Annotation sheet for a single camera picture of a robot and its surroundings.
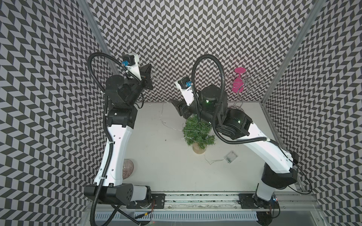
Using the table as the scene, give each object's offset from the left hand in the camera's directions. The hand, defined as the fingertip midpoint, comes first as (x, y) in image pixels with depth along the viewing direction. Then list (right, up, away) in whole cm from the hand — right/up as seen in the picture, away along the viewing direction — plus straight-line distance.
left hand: (150, 65), depth 58 cm
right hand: (+12, -13, -3) cm, 18 cm away
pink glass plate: (-20, -53, +25) cm, 61 cm away
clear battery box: (+43, -47, +30) cm, 71 cm away
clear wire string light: (+16, -29, +13) cm, 35 cm away
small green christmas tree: (+21, -30, +13) cm, 39 cm away
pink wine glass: (+51, 0, +39) cm, 64 cm away
